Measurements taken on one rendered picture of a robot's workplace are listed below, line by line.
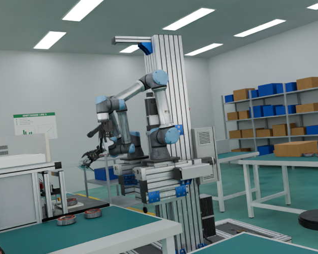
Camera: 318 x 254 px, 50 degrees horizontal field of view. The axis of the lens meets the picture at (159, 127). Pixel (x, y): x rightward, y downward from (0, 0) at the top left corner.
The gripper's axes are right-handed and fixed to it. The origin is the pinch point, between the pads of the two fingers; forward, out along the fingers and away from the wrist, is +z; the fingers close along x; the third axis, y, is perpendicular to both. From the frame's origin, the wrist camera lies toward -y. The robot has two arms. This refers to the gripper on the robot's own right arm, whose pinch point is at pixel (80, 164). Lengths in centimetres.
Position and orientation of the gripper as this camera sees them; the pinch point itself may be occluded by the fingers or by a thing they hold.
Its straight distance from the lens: 270.4
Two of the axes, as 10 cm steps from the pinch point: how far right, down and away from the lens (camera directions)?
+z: -6.6, 5.7, -4.9
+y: 5.6, -0.7, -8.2
